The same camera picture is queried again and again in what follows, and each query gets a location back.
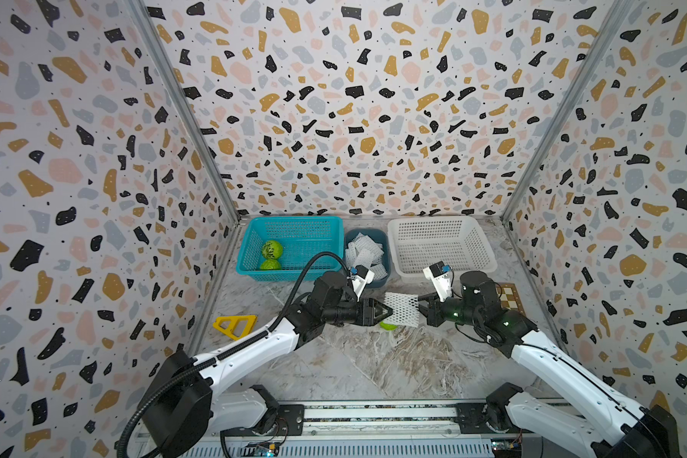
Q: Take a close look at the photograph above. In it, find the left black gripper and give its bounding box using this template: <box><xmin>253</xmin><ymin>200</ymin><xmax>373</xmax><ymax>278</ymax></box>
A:
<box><xmin>323</xmin><ymin>297</ymin><xmax>395</xmax><ymax>328</ymax></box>

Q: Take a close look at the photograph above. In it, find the green custard apple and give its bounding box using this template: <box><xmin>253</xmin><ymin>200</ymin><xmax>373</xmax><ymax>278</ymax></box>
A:
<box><xmin>379</xmin><ymin>322</ymin><xmax>398</xmax><ymax>331</ymax></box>
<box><xmin>260</xmin><ymin>259</ymin><xmax>282</xmax><ymax>271</ymax></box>
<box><xmin>261</xmin><ymin>240</ymin><xmax>284</xmax><ymax>260</ymax></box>

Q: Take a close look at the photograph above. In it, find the white foam net sleeve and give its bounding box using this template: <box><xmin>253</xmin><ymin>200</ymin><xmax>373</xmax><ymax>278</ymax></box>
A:
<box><xmin>382</xmin><ymin>292</ymin><xmax>421</xmax><ymax>327</ymax></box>

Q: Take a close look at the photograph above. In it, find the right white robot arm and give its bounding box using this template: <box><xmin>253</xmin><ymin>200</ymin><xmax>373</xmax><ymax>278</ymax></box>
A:
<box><xmin>418</xmin><ymin>263</ymin><xmax>681</xmax><ymax>457</ymax></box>

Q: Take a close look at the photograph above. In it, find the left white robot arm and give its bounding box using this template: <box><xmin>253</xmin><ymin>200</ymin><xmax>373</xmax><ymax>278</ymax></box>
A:
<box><xmin>136</xmin><ymin>271</ymin><xmax>393</xmax><ymax>457</ymax></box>

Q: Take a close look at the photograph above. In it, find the pile of white foam nets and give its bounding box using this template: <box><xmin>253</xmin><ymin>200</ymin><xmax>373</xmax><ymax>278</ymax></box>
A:
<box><xmin>345</xmin><ymin>231</ymin><xmax>389</xmax><ymax>282</ymax></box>

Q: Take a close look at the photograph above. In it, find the white plastic basket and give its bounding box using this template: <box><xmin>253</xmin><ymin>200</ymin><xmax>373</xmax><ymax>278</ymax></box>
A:
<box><xmin>387</xmin><ymin>217</ymin><xmax>498</xmax><ymax>280</ymax></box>

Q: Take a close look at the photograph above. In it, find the dark teal small bin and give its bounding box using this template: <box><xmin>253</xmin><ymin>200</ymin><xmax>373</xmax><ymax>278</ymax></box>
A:
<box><xmin>343</xmin><ymin>228</ymin><xmax>391</xmax><ymax>288</ymax></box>

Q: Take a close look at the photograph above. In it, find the wooden chessboard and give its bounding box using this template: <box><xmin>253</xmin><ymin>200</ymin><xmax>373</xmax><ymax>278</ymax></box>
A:
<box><xmin>496</xmin><ymin>282</ymin><xmax>525</xmax><ymax>315</ymax></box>

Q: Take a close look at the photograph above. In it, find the teal plastic basket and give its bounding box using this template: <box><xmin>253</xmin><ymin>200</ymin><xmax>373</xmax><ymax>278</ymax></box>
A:
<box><xmin>236</xmin><ymin>216</ymin><xmax>345</xmax><ymax>282</ymax></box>

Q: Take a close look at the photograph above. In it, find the yellow triangular plastic piece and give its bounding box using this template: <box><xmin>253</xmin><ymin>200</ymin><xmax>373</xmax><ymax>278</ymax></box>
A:
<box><xmin>213</xmin><ymin>315</ymin><xmax>258</xmax><ymax>341</ymax></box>

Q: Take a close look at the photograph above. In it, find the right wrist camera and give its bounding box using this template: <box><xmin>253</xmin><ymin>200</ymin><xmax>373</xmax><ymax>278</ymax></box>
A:
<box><xmin>423</xmin><ymin>261</ymin><xmax>453</xmax><ymax>303</ymax></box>

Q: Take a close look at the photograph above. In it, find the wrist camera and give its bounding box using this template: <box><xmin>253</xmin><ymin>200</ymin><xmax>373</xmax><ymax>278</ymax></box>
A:
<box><xmin>349</xmin><ymin>265</ymin><xmax>375</xmax><ymax>301</ymax></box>
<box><xmin>423</xmin><ymin>261</ymin><xmax>453</xmax><ymax>303</ymax></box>

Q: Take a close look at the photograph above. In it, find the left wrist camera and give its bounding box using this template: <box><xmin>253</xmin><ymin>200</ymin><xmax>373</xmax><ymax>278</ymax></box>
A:
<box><xmin>349</xmin><ymin>265</ymin><xmax>375</xmax><ymax>301</ymax></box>

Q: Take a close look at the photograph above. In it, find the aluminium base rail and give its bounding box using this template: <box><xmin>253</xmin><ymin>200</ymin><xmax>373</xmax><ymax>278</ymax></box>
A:
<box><xmin>182</xmin><ymin>393</ymin><xmax>602</xmax><ymax>457</ymax></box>

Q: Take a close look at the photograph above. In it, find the black corrugated cable conduit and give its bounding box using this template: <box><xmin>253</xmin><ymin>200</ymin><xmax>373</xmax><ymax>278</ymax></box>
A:
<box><xmin>115</xmin><ymin>251</ymin><xmax>350</xmax><ymax>458</ymax></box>

